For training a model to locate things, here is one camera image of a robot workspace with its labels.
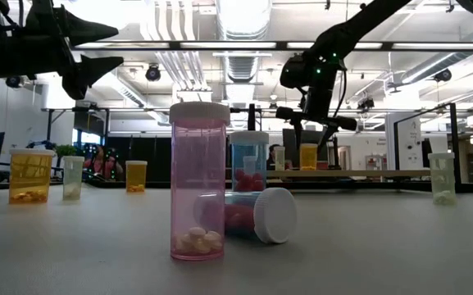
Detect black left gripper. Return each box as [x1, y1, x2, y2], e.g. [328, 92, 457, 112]
[0, 0, 125, 101]

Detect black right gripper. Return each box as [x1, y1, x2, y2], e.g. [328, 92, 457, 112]
[275, 81, 358, 152]

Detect small orange pill bottle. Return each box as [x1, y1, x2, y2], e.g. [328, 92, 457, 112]
[299, 143, 319, 171]
[125, 160, 148, 193]

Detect small pale green pill bottle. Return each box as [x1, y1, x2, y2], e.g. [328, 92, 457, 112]
[274, 146, 286, 171]
[62, 155, 85, 202]

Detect slim blue bottle red pills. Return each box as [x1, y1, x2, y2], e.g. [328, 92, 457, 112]
[229, 130, 270, 193]

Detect tall pink pill bottle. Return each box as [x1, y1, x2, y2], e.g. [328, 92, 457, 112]
[169, 101, 231, 261]

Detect large pale green pill bottle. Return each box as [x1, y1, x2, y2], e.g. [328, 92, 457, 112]
[427, 152, 457, 207]

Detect large orange pill bottle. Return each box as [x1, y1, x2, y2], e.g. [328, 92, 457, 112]
[8, 147, 56, 205]

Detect large black monitor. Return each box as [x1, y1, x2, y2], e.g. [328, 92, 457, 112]
[282, 128, 335, 169]

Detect person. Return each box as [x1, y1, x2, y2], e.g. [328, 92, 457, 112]
[266, 143, 282, 171]
[83, 145, 125, 181]

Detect wide blue bottle red pills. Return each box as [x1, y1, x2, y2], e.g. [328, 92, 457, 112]
[224, 187, 298, 245]

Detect green potted plant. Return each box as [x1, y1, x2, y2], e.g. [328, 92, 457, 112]
[54, 143, 78, 159]

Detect black slim monitor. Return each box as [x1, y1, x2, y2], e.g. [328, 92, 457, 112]
[421, 138, 437, 170]

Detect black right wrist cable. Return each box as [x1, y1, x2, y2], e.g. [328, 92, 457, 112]
[333, 67, 348, 119]

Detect black shelf base rail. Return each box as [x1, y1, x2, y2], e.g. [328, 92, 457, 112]
[84, 179, 473, 193]

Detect black background frame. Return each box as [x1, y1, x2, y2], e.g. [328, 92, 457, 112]
[41, 106, 112, 143]

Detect black upright post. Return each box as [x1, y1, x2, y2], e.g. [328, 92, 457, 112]
[247, 103, 257, 132]

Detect silver ceiling duct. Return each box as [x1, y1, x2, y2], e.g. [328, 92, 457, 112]
[215, 0, 274, 103]

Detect black overhead station frame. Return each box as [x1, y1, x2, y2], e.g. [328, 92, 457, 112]
[71, 39, 473, 52]

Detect black metal shelf frame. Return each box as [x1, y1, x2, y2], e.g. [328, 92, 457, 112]
[393, 102, 462, 193]

